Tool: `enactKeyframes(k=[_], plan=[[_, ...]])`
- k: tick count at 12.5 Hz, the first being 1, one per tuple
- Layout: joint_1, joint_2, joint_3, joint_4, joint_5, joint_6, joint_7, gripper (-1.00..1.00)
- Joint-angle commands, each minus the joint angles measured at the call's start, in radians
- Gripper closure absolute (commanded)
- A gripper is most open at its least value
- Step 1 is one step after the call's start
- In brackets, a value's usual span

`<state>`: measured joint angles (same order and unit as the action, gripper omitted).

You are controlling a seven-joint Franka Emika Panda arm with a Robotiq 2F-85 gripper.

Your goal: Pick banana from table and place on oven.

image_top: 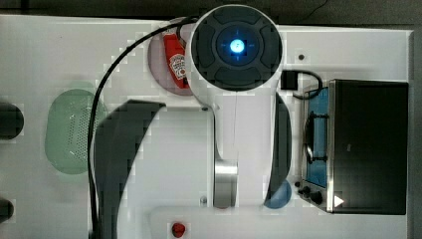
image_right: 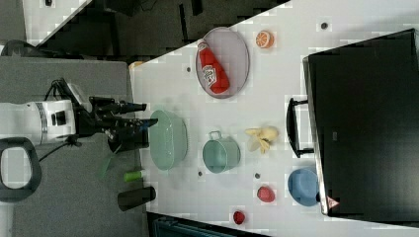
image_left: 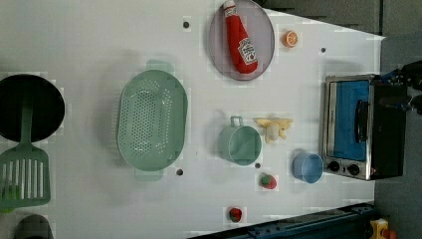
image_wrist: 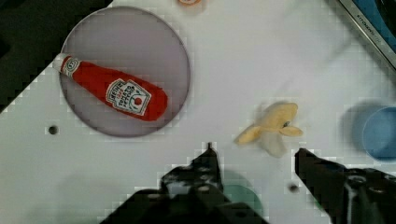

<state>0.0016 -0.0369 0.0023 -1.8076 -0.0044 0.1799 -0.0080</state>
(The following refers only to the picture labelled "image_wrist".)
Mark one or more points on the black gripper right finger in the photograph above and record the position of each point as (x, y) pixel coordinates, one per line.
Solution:
(348, 196)

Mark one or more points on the grey round plate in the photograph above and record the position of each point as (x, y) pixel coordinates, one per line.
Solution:
(138, 43)

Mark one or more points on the orange slice toy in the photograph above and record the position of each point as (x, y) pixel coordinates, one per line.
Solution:
(189, 3)

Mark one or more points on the yellow plush peeled banana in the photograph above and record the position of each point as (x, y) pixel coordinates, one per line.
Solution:
(271, 128)

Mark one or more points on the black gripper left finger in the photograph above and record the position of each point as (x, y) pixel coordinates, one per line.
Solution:
(182, 182)

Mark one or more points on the blue plastic cup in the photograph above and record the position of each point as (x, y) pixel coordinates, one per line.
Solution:
(374, 131)

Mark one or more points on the red plush ketchup bottle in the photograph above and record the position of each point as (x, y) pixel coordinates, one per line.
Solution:
(132, 96)

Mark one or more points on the green plastic mug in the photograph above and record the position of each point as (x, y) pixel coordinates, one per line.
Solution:
(242, 194)

